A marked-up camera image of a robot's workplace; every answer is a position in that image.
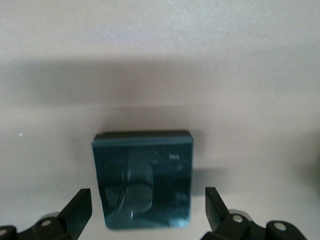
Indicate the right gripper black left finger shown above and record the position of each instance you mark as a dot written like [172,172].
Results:
[75,215]

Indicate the brown table cover mat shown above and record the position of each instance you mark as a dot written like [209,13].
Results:
[160,50]

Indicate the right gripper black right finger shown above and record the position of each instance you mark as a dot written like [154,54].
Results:
[220,215]

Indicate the small black box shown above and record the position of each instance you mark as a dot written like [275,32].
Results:
[142,180]

